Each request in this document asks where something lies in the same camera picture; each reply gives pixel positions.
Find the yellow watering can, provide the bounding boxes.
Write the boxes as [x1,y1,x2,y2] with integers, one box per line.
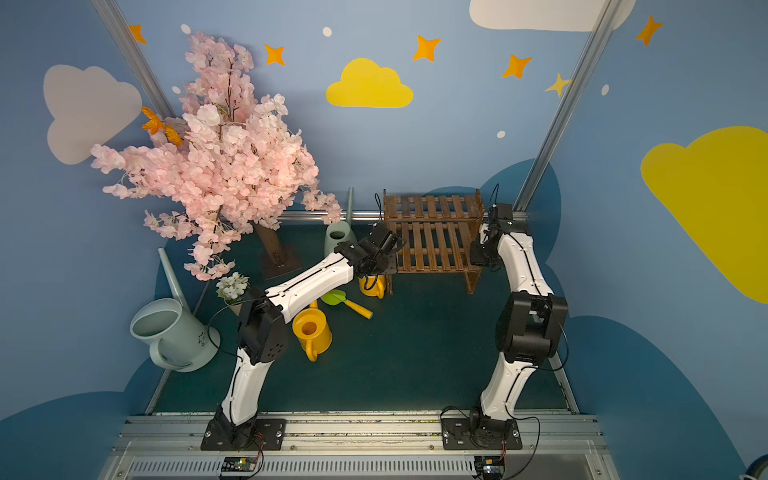
[292,301,332,362]
[359,275,387,299]

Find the small mint green watering can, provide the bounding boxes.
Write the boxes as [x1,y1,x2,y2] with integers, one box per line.
[324,187,357,256]

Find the brown wooden slatted shelf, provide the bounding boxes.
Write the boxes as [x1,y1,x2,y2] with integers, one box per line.
[383,190,485,294]

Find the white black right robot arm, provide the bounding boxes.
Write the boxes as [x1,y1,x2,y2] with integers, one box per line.
[469,203,568,448]

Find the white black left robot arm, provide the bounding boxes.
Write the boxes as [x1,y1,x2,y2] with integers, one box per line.
[201,222,403,451]

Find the large mint green watering can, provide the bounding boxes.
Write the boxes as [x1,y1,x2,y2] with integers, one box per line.
[130,248,221,373]

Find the white flowers in pot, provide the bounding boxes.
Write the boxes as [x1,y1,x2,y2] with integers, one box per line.
[216,272,249,315]

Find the pink blossom artificial tree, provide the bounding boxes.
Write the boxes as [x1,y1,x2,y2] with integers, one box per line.
[91,32,342,281]

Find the green trowel yellow handle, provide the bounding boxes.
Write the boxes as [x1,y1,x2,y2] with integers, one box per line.
[321,289,373,319]

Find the aluminium back frame rail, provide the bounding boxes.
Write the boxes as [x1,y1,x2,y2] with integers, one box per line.
[277,209,529,224]

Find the aluminium frame rail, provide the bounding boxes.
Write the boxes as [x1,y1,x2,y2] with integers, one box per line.
[277,209,529,224]
[99,410,619,479]

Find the aluminium right floor rail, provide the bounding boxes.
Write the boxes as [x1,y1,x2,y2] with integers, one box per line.
[549,353,580,414]

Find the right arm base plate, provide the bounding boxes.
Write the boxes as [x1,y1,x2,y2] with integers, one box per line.
[440,417,523,450]

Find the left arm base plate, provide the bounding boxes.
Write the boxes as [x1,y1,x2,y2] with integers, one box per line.
[200,417,287,451]

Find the aluminium front frame rail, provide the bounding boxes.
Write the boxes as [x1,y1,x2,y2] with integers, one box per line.
[99,410,619,479]

